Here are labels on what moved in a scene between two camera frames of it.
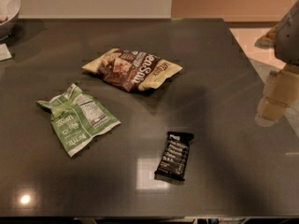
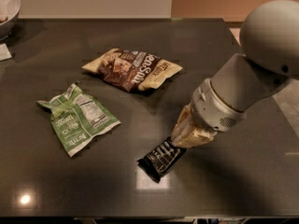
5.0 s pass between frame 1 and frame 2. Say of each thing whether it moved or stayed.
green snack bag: stayed
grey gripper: moved
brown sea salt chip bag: stayed
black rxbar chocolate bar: moved
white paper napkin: stayed
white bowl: stayed
